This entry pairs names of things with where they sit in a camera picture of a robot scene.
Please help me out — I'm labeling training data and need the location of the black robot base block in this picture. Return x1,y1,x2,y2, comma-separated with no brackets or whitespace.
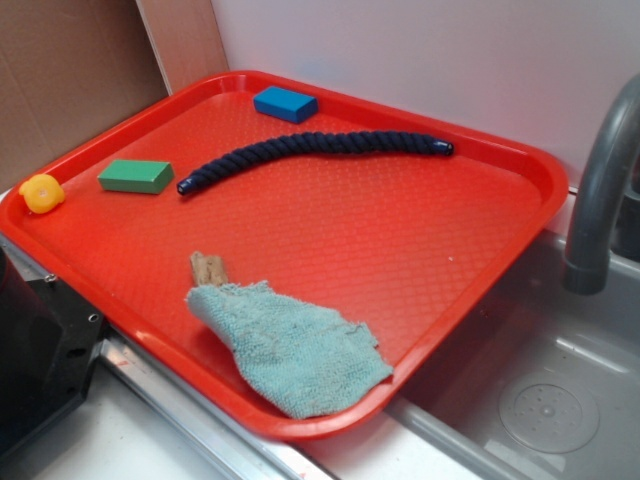
1,253,106,460

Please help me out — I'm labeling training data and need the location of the blue rectangular block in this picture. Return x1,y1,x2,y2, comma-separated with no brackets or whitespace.
253,86,319,124

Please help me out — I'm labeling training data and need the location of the green rectangular block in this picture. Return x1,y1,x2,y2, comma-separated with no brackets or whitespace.
98,159,174,195

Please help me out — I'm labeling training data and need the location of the red plastic tray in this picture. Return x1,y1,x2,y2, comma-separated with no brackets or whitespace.
1,72,568,441

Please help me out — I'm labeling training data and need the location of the small brown wooden piece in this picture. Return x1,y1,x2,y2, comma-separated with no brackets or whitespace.
189,251,229,287

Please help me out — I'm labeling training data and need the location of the light teal towel cloth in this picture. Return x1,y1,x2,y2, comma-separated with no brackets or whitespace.
186,281,393,420

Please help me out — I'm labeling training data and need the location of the grey plastic sink basin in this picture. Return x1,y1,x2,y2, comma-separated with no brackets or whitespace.
388,233,639,479

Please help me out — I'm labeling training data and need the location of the yellow rubber duck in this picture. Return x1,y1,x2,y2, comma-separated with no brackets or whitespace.
18,174,65,214

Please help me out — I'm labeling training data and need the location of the grey sink faucet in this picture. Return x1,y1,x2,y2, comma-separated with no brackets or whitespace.
563,76,639,295

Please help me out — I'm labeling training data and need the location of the brown cardboard panel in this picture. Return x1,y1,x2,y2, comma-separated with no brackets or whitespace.
1,1,228,190

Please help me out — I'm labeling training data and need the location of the dark blue twisted rope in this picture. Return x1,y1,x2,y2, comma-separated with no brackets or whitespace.
176,130,455,197

